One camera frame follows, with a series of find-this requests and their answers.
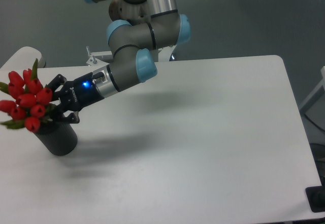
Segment white chair armrest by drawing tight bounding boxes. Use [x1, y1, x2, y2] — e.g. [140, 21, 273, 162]
[1, 46, 46, 71]

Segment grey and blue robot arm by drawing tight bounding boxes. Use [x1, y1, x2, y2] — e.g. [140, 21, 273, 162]
[48, 0, 191, 123]

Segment white furniture frame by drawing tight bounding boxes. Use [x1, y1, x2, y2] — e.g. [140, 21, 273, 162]
[298, 67, 324, 115]

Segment red tulip bouquet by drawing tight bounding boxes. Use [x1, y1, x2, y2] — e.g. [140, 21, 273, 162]
[1, 59, 55, 133]

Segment black device at table edge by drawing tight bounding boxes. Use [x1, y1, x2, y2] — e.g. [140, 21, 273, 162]
[305, 186, 324, 213]

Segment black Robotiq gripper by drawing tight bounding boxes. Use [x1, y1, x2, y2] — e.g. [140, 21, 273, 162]
[46, 72, 104, 124]

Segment dark grey ribbed vase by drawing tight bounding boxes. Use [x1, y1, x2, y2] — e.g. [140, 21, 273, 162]
[34, 122, 78, 156]

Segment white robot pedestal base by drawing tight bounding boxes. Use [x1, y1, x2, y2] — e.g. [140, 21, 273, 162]
[85, 0, 178, 67]

